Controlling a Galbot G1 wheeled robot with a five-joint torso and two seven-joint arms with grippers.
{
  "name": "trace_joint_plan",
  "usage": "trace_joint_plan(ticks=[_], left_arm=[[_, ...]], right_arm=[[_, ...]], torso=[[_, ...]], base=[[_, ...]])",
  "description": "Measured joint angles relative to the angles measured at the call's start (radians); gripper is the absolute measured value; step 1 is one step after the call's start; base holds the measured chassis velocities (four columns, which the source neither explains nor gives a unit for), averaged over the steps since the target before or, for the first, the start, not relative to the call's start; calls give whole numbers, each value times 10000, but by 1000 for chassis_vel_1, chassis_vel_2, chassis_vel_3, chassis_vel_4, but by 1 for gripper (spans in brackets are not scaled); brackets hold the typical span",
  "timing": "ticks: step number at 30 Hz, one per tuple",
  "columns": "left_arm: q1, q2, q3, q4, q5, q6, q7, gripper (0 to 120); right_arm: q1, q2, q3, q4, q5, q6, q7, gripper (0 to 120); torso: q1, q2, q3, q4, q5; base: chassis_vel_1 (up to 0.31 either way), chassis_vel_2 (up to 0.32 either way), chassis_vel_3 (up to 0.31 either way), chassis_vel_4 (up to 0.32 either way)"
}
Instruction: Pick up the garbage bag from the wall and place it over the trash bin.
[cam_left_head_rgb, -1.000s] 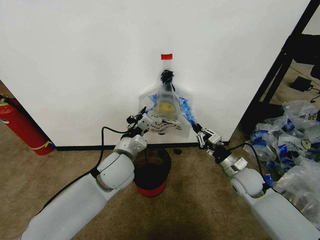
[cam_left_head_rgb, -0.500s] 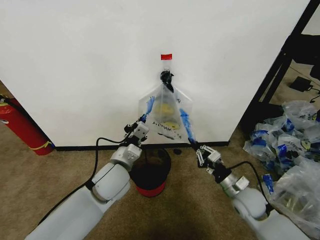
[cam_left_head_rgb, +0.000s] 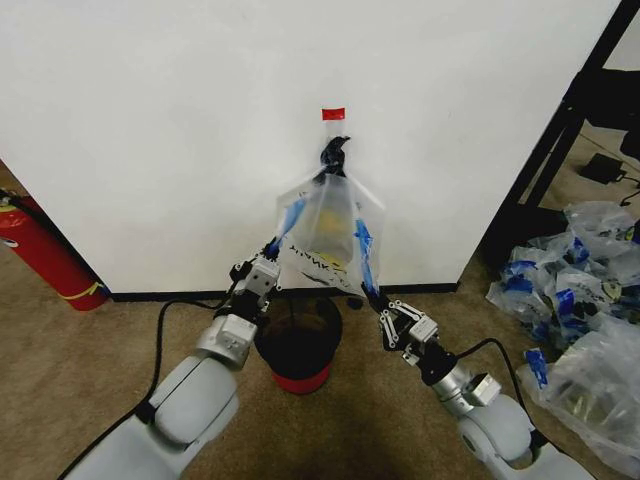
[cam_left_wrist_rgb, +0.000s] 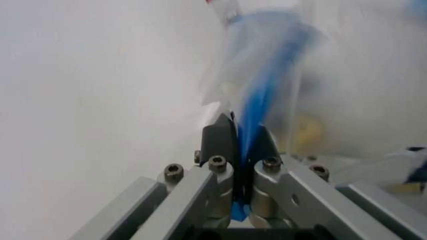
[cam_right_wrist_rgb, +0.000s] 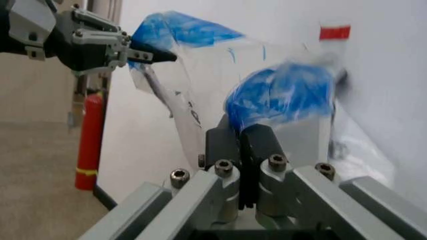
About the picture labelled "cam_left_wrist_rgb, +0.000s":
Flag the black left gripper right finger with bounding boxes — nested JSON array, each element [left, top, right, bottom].
[[244, 123, 427, 240]]

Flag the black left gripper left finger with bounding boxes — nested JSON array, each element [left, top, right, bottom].
[[65, 112, 242, 240]]

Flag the translucent garbage bag blue drawstring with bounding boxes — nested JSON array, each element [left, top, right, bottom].
[[198, 0, 427, 223]]

